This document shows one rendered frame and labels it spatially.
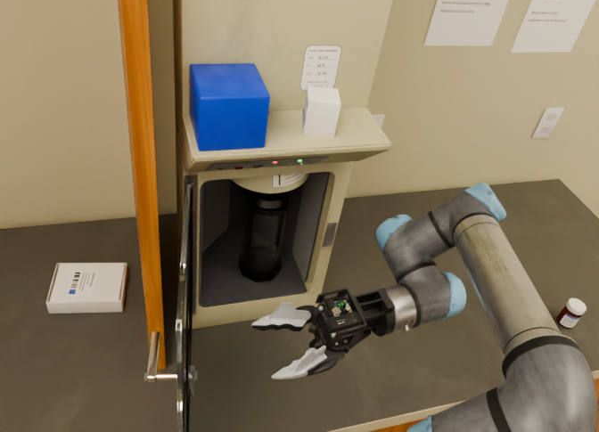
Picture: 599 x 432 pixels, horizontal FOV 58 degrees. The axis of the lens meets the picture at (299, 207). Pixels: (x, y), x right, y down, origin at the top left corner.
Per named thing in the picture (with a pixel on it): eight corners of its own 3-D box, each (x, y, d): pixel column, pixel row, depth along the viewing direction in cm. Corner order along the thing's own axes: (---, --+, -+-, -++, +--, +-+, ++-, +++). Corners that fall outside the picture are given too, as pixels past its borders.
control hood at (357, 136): (181, 164, 92) (181, 113, 85) (356, 152, 101) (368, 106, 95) (191, 208, 84) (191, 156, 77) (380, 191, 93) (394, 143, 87)
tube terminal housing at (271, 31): (170, 252, 140) (160, -70, 90) (291, 239, 149) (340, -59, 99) (183, 330, 122) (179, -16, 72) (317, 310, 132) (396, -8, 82)
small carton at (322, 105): (301, 118, 89) (307, 85, 85) (332, 120, 90) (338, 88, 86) (302, 134, 85) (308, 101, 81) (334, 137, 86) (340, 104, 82)
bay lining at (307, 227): (184, 231, 135) (182, 108, 113) (283, 221, 143) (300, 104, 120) (198, 306, 118) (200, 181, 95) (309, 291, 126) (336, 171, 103)
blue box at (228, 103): (188, 115, 85) (188, 62, 79) (250, 113, 88) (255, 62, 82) (198, 152, 78) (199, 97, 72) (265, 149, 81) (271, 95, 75)
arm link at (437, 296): (433, 279, 100) (455, 321, 96) (383, 292, 96) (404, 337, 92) (453, 259, 94) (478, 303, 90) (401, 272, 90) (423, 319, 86)
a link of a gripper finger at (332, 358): (294, 354, 81) (333, 325, 86) (291, 360, 83) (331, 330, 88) (315, 379, 80) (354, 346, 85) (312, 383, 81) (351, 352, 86)
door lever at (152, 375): (182, 337, 92) (182, 328, 90) (179, 387, 85) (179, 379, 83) (150, 338, 91) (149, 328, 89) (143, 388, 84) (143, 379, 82)
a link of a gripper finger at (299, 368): (275, 361, 76) (322, 326, 81) (269, 379, 80) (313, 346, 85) (290, 378, 74) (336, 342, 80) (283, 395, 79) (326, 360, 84)
